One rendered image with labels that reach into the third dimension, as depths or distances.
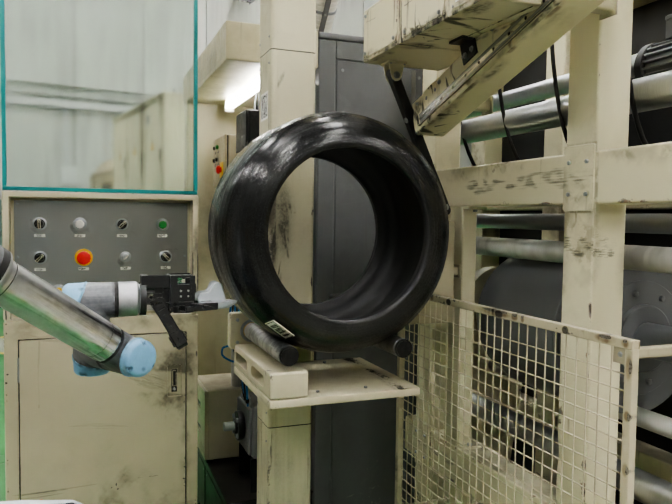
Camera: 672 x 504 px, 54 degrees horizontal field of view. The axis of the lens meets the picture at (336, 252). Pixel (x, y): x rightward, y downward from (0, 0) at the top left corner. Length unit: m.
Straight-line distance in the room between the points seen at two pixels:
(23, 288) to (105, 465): 1.07
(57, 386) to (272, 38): 1.17
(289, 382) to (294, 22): 0.97
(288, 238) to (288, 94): 0.39
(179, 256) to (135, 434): 0.56
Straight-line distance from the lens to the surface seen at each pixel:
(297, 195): 1.82
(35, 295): 1.23
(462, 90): 1.69
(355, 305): 1.77
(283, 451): 1.92
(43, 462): 2.18
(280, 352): 1.45
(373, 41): 1.86
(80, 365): 1.47
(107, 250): 2.11
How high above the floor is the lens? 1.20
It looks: 3 degrees down
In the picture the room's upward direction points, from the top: 1 degrees clockwise
